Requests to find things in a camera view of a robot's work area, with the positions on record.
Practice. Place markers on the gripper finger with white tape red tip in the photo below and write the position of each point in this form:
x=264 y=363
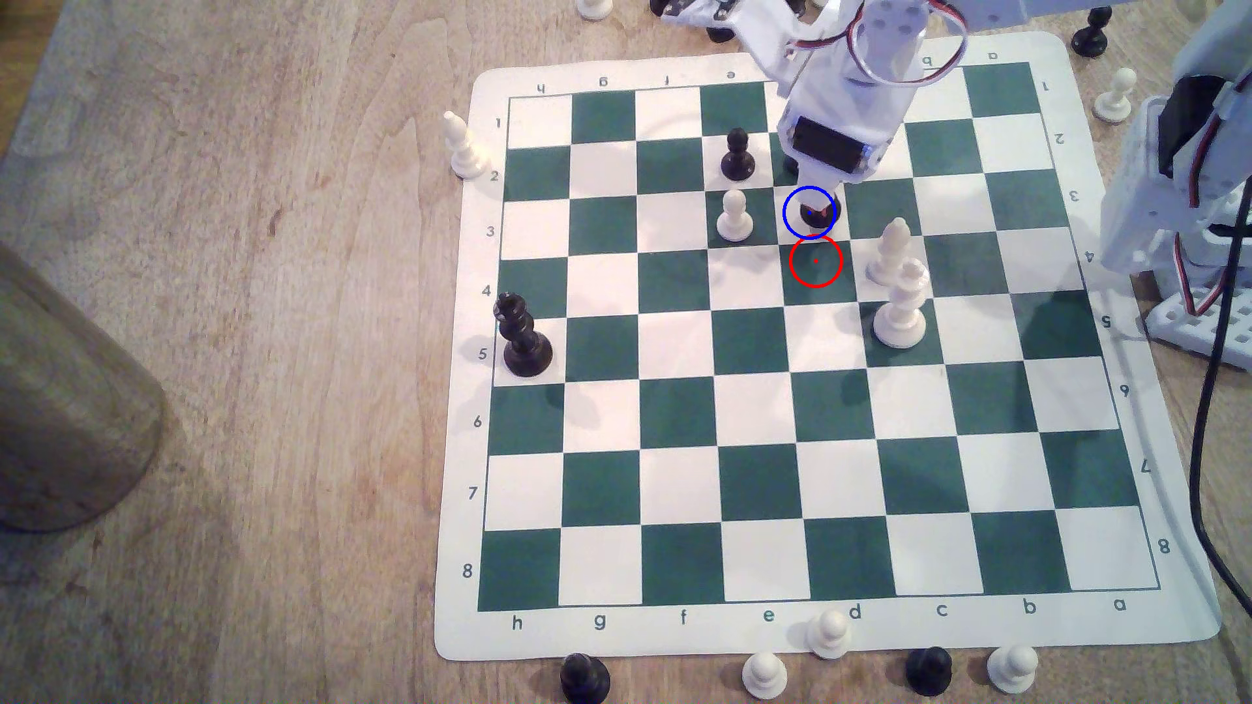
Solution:
x=832 y=191
x=811 y=186

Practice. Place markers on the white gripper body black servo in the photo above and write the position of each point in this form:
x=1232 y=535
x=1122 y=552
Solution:
x=827 y=146

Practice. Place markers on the black pawn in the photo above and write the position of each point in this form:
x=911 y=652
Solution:
x=1091 y=31
x=585 y=678
x=818 y=212
x=737 y=156
x=928 y=671

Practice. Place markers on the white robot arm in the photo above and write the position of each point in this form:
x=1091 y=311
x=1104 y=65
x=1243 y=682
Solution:
x=1140 y=196

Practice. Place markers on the black chess piece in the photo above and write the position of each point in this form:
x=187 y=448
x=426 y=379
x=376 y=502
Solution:
x=721 y=34

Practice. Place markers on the green white chess mat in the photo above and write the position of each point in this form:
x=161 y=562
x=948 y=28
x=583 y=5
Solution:
x=812 y=391

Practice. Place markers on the white pawn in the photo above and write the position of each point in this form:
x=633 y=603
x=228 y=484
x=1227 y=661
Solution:
x=1012 y=669
x=594 y=8
x=1114 y=96
x=735 y=217
x=829 y=634
x=764 y=675

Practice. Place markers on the white bishop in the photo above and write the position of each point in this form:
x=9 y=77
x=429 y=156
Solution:
x=465 y=147
x=890 y=252

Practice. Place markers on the white queen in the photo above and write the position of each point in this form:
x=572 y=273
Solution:
x=902 y=308

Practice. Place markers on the white perforated base plate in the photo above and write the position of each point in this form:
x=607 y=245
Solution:
x=1198 y=328

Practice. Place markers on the wooden round post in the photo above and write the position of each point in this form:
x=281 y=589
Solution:
x=68 y=411

